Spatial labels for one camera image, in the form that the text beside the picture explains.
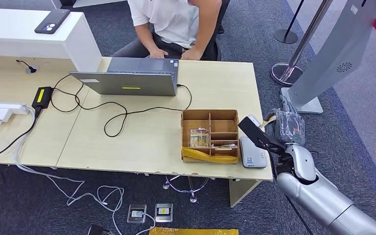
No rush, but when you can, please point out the person's left hand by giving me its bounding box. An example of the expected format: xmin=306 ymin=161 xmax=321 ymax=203
xmin=180 ymin=47 xmax=204 ymax=61

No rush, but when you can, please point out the person's right hand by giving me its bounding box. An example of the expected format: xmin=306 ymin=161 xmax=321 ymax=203
xmin=149 ymin=47 xmax=169 ymax=60

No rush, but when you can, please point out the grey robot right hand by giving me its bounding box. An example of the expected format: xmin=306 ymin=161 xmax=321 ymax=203
xmin=264 ymin=95 xmax=306 ymax=146

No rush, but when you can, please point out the person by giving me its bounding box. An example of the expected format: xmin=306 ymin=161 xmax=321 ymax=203
xmin=112 ymin=0 xmax=231 ymax=62

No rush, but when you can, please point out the grey card reader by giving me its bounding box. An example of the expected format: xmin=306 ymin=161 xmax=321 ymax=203
xmin=239 ymin=135 xmax=268 ymax=169

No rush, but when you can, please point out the patterned key card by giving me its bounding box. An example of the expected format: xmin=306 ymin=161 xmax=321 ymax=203
xmin=189 ymin=127 xmax=211 ymax=148

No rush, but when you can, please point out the grey laptop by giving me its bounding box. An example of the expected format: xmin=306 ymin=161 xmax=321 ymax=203
xmin=69 ymin=57 xmax=180 ymax=97

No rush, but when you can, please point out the cardboard divider box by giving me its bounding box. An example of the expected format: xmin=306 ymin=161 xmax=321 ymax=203
xmin=180 ymin=109 xmax=240 ymax=164

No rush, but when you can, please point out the white furniture panel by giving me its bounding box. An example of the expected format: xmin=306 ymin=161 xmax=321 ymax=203
xmin=50 ymin=0 xmax=129 ymax=9

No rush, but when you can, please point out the grey kiosk stand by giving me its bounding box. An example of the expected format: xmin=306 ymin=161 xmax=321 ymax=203
xmin=280 ymin=0 xmax=376 ymax=115

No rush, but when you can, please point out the beige desk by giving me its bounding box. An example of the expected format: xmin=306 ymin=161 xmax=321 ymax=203
xmin=55 ymin=57 xmax=274 ymax=208
xmin=0 ymin=55 xmax=112 ymax=168

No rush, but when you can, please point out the black smartphone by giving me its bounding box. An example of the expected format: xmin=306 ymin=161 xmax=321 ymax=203
xmin=34 ymin=9 xmax=71 ymax=35

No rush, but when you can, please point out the chrome stool base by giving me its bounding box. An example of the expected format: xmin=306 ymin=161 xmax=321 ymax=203
xmin=162 ymin=175 xmax=216 ymax=204

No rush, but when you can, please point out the black power adapter yellow label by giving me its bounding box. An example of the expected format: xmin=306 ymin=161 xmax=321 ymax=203
xmin=31 ymin=86 xmax=54 ymax=110

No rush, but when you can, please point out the white counter riser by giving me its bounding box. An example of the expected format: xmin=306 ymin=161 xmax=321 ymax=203
xmin=0 ymin=8 xmax=103 ymax=72

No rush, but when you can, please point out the yellow tape strip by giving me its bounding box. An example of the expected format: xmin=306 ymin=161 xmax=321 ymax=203
xmin=149 ymin=227 xmax=239 ymax=235

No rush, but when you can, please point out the silver floor socket yellow label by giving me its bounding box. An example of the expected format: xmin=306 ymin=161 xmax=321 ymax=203
xmin=154 ymin=203 xmax=174 ymax=223

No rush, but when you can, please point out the white power strip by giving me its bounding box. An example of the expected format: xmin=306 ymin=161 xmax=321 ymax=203
xmin=0 ymin=102 xmax=30 ymax=116

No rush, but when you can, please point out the silver floor socket white plug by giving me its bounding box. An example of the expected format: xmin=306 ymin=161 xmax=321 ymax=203
xmin=127 ymin=203 xmax=147 ymax=224

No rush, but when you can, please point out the white charger plug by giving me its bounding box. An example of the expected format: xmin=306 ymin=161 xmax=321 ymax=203
xmin=0 ymin=109 xmax=13 ymax=124

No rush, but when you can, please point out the black floor plug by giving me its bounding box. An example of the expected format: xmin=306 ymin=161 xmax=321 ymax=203
xmin=87 ymin=224 xmax=115 ymax=235

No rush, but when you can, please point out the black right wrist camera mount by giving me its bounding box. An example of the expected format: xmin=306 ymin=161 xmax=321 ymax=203
xmin=238 ymin=115 xmax=287 ymax=156

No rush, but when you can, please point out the chrome stanchion post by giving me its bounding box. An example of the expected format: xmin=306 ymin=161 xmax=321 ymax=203
xmin=270 ymin=0 xmax=333 ymax=88

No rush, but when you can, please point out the black laptop charger cable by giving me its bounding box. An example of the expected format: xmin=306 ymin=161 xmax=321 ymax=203
xmin=50 ymin=74 xmax=193 ymax=138

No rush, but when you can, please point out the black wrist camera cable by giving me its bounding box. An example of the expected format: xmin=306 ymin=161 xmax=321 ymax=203
xmin=269 ymin=152 xmax=315 ymax=235

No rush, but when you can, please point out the black stanchion post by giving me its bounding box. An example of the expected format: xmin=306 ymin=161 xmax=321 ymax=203
xmin=273 ymin=0 xmax=306 ymax=45

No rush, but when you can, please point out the desk grommet with black cable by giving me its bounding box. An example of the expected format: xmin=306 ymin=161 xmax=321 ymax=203
xmin=16 ymin=59 xmax=40 ymax=74

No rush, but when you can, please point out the black adapter mains cord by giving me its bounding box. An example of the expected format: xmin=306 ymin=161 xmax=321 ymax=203
xmin=0 ymin=107 xmax=43 ymax=164

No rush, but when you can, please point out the white floor cable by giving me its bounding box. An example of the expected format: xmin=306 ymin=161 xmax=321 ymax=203
xmin=11 ymin=106 xmax=157 ymax=235

